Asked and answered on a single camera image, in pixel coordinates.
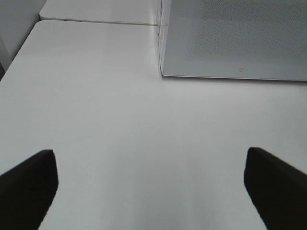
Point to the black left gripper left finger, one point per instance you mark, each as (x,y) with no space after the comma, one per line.
(27,192)

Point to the white microwave oven body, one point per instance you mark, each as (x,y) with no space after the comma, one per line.
(162,21)

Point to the white microwave door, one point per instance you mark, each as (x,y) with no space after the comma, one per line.
(237,39)

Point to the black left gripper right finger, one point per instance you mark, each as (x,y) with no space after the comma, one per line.
(277,190)

